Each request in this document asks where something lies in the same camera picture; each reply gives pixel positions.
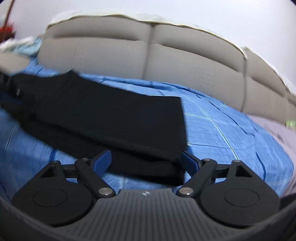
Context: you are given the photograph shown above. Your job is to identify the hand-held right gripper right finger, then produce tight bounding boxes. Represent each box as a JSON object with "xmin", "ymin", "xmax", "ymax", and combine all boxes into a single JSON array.
[{"xmin": 177, "ymin": 151, "xmax": 253, "ymax": 197}]

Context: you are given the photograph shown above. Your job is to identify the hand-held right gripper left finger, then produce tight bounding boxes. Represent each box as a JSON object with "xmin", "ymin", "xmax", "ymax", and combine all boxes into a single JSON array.
[{"xmin": 39, "ymin": 149, "xmax": 116, "ymax": 198}]

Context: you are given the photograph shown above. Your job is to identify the black pants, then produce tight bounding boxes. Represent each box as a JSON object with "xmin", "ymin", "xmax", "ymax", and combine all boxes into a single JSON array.
[{"xmin": 0, "ymin": 70, "xmax": 188, "ymax": 187}]

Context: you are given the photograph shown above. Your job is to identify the light blue cloth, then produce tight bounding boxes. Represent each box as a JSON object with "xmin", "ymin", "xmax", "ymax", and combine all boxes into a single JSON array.
[{"xmin": 0, "ymin": 37, "xmax": 44, "ymax": 57}]

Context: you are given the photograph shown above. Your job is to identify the blue patterned blanket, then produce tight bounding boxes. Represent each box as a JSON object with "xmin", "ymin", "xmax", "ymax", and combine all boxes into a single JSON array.
[{"xmin": 0, "ymin": 57, "xmax": 295, "ymax": 202}]

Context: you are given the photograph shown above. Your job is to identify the red object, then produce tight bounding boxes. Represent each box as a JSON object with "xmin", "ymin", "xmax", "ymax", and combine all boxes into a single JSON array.
[{"xmin": 0, "ymin": 20, "xmax": 16, "ymax": 42}]

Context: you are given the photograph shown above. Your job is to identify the pale lilac pillow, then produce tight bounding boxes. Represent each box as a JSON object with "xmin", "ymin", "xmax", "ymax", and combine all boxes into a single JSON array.
[{"xmin": 249, "ymin": 114, "xmax": 296, "ymax": 161}]

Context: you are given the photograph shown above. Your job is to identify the beige padded headboard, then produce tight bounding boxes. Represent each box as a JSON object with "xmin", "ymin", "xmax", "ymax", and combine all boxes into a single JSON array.
[{"xmin": 0, "ymin": 16, "xmax": 296, "ymax": 123}]

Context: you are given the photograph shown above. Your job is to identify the dark cloth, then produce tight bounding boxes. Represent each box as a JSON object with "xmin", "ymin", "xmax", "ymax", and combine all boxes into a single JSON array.
[{"xmin": 279, "ymin": 192, "xmax": 296, "ymax": 205}]

